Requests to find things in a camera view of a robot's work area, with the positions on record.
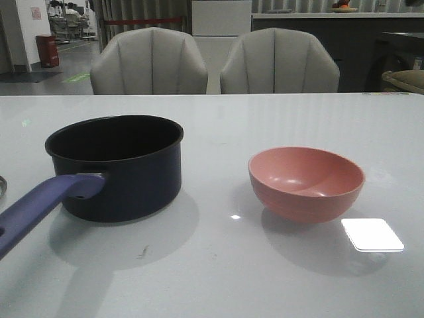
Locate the pink bowl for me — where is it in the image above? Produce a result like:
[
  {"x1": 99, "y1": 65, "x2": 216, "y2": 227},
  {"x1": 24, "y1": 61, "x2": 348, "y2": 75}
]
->
[{"x1": 248, "y1": 146, "x2": 365, "y2": 223}]

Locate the glass lid blue knob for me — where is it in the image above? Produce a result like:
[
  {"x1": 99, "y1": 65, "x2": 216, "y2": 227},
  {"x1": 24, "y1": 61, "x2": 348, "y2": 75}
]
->
[{"x1": 0, "y1": 176, "x2": 7, "y2": 198}]

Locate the dark blue saucepan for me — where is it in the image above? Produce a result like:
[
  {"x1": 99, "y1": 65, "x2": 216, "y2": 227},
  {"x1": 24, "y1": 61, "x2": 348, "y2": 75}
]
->
[{"x1": 1, "y1": 115, "x2": 184, "y2": 256}]

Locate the right grey chair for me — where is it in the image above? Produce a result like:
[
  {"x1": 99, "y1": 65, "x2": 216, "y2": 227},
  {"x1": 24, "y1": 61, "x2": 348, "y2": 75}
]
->
[{"x1": 220, "y1": 28, "x2": 340, "y2": 94}]

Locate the grey chair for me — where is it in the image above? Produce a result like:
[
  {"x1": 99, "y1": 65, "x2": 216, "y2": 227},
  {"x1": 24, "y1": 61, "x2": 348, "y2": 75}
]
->
[
  {"x1": 220, "y1": 28, "x2": 340, "y2": 94},
  {"x1": 90, "y1": 27, "x2": 208, "y2": 95}
]

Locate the left grey chair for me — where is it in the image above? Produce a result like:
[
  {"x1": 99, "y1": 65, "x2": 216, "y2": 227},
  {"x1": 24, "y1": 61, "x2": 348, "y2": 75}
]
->
[{"x1": 90, "y1": 27, "x2": 208, "y2": 95}]

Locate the white cabinet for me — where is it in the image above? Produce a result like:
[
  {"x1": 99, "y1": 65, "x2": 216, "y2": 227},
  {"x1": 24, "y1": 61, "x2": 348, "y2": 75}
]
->
[{"x1": 191, "y1": 1, "x2": 252, "y2": 95}]

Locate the red barrier tape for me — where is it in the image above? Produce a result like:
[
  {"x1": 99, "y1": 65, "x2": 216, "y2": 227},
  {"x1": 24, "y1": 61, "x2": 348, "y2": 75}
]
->
[{"x1": 103, "y1": 17, "x2": 184, "y2": 25}]

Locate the dark counter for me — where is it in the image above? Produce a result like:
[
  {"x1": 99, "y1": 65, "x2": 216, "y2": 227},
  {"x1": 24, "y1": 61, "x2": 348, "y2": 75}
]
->
[{"x1": 251, "y1": 12, "x2": 424, "y2": 93}]

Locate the red bin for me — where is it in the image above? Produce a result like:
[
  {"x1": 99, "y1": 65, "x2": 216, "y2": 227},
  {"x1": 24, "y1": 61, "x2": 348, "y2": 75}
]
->
[{"x1": 36, "y1": 34, "x2": 60, "y2": 68}]

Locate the fruit plate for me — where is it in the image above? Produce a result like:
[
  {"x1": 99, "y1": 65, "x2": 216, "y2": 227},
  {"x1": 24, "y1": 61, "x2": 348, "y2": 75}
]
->
[{"x1": 329, "y1": 0, "x2": 358, "y2": 13}]

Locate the olive sofa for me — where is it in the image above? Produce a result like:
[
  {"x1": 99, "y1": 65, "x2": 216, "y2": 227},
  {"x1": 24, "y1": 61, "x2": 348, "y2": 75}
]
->
[{"x1": 382, "y1": 70, "x2": 423, "y2": 95}]

